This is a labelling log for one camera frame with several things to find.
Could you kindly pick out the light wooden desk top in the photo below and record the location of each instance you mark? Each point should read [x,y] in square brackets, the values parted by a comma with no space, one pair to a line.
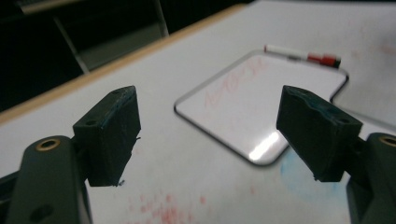
[46,6]

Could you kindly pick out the white metal desk frame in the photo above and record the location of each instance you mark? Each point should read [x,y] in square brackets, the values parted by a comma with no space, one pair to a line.
[124,43]

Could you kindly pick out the white marker with red cap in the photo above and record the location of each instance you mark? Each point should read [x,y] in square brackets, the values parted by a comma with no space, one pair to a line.
[289,52]

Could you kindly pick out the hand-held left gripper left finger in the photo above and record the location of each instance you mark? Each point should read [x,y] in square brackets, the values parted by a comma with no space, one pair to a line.
[109,137]

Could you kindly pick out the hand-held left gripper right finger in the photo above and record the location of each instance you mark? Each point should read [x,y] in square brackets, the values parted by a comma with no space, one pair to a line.
[317,137]

